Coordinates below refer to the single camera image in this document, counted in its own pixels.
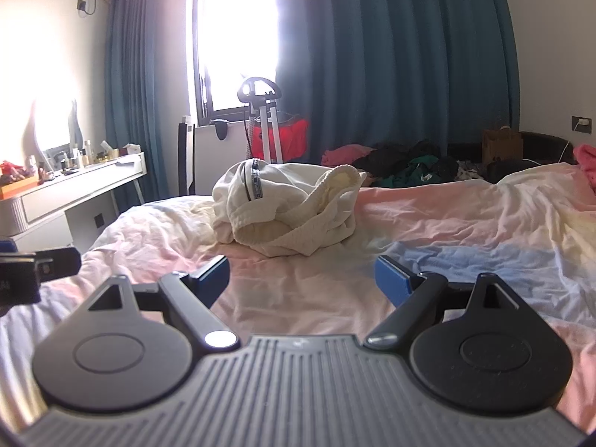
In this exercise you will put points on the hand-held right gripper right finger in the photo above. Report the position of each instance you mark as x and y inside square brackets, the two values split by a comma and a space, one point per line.
[390, 281]

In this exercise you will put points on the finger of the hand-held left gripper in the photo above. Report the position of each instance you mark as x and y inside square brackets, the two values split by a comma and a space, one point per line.
[59, 263]

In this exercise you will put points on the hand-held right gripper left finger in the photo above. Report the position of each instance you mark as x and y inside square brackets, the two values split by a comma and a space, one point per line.
[215, 277]

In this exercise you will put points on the cream white garment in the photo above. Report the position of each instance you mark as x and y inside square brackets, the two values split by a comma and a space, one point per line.
[279, 207]

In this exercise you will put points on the pile of dark clothes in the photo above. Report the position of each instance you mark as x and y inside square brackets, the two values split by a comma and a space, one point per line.
[409, 160]

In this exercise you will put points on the white vanity desk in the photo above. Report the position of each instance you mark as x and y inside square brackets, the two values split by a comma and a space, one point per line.
[70, 195]

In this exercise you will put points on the pastel bed sheet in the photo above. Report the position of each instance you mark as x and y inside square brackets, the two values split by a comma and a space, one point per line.
[465, 242]

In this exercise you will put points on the orange tray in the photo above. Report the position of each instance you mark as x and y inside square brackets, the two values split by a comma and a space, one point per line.
[18, 185]

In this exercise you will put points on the group of cosmetic bottles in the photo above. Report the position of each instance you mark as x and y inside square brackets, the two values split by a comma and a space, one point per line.
[81, 153]

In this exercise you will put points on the green cloth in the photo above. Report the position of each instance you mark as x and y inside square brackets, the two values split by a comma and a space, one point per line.
[421, 167]

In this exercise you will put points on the white panel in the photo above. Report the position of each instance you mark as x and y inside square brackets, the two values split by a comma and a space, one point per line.
[219, 158]

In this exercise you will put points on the red cloth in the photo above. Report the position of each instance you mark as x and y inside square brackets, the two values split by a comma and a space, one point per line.
[291, 137]

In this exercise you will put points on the brown paper bag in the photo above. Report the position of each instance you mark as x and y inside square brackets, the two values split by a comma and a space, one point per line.
[502, 146]

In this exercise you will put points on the blue curtain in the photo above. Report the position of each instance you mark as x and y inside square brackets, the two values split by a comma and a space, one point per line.
[144, 79]
[396, 60]

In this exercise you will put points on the dark headboard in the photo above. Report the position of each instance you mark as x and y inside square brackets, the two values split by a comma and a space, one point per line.
[545, 149]

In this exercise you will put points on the bright pink cloth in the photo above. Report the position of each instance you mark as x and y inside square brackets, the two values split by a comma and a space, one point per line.
[586, 158]

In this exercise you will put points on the dark framed window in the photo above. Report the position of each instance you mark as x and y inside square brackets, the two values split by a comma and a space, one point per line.
[233, 42]

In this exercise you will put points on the wavy frame mirror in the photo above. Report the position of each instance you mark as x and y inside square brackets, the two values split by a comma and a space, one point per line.
[53, 125]

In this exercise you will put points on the wall socket with plug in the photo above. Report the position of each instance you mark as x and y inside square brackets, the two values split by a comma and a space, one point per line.
[582, 124]

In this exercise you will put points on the black wall outlet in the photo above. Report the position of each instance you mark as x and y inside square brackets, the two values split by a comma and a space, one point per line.
[82, 4]

